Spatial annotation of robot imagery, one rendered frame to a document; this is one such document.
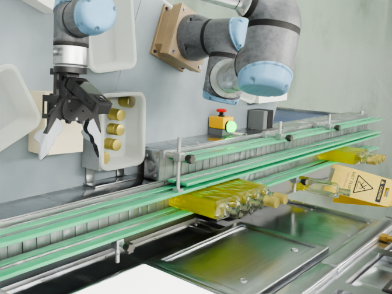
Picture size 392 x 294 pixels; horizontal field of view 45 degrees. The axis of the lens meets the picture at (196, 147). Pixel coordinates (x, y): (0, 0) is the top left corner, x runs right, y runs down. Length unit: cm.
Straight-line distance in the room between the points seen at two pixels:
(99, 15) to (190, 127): 91
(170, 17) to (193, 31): 11
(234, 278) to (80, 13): 77
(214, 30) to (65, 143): 56
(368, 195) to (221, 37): 353
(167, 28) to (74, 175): 55
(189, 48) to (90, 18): 67
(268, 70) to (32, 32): 63
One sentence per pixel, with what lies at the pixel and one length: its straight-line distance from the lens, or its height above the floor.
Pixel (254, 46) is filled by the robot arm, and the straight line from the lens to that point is 104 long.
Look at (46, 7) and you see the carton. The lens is 129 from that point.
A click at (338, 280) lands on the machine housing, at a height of 141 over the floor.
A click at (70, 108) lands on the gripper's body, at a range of 104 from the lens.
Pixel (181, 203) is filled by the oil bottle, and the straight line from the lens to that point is 150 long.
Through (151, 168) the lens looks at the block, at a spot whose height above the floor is 86.
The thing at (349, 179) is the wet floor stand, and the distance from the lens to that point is 484.
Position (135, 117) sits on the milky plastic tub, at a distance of 148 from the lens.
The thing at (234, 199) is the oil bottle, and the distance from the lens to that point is 147.
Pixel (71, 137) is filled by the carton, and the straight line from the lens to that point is 131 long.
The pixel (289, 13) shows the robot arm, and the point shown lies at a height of 137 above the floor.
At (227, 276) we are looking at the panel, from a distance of 131.
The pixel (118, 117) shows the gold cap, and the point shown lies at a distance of 142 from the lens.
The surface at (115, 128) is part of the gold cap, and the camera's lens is 142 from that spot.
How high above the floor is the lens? 187
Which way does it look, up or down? 38 degrees down
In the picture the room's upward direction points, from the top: 100 degrees clockwise
